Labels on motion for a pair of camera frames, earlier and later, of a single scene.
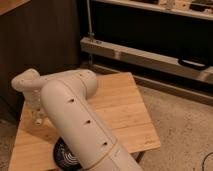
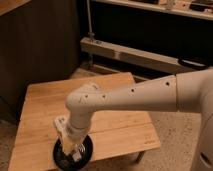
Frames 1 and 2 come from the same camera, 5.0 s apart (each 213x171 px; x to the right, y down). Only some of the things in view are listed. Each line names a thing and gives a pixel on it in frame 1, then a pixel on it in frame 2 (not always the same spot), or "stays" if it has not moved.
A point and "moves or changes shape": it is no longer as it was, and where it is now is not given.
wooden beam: (197, 68) stays
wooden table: (121, 102) stays
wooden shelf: (198, 8) stays
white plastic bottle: (38, 115) moves or changes shape
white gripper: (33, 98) to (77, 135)
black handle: (194, 64) stays
